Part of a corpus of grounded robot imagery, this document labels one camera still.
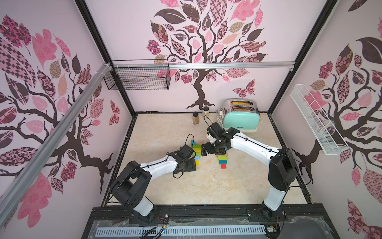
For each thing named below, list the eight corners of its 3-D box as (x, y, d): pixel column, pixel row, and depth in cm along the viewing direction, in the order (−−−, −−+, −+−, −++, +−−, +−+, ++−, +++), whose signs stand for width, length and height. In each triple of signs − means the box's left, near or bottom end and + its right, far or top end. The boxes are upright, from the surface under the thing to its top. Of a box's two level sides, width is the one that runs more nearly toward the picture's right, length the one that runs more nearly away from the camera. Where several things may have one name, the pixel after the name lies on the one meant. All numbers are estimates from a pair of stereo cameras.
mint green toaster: (222, 133, 110) (226, 116, 96) (220, 115, 123) (223, 97, 108) (254, 133, 110) (262, 116, 96) (248, 115, 122) (255, 97, 108)
